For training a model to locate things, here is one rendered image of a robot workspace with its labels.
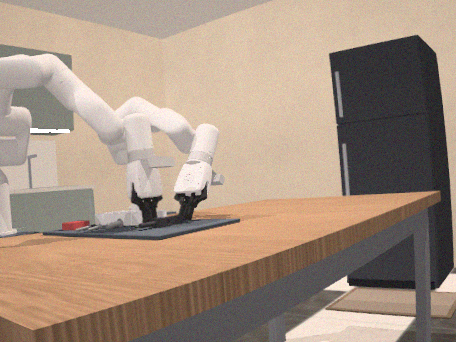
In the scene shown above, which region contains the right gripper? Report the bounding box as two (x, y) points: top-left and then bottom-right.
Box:
(126, 160), (163, 223)

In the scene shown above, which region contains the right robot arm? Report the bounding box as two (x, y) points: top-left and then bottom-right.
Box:
(0, 54), (175, 236)

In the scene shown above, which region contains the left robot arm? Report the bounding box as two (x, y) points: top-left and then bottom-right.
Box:
(107, 97), (225, 186)

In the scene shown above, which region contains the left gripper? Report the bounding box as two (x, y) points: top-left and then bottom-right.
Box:
(174, 159), (212, 221)

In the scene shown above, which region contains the red rectangular block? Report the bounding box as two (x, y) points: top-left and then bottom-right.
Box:
(62, 221), (89, 230)

